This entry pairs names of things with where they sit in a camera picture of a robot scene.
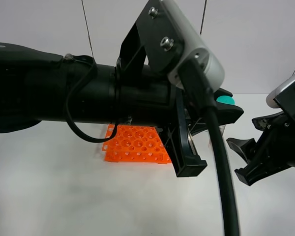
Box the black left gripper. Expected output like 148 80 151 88
156 88 244 177

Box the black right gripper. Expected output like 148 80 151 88
226 112 295 186

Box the teal-capped test tube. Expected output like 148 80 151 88
216 95 236 137

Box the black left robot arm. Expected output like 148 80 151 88
0 43 243 177

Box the orange test tube rack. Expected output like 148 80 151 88
102 125 171 164

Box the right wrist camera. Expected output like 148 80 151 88
266 74 295 117

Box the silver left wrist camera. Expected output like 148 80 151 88
118 0 226 90

